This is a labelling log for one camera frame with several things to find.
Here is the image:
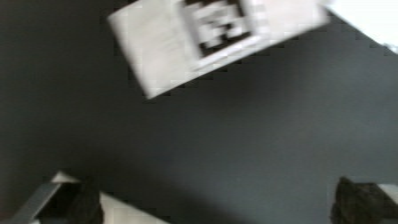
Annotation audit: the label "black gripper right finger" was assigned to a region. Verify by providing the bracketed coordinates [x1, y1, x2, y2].
[330, 177, 398, 224]

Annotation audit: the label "white table leg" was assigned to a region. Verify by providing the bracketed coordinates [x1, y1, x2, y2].
[108, 0, 329, 98]

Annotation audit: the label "white table leg corner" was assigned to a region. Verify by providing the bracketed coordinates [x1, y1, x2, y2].
[51, 171, 170, 224]

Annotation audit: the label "white tag sheet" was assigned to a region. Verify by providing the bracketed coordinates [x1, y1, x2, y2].
[325, 0, 398, 54]

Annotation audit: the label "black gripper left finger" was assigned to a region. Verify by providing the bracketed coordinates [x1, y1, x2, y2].
[10, 176, 106, 224]

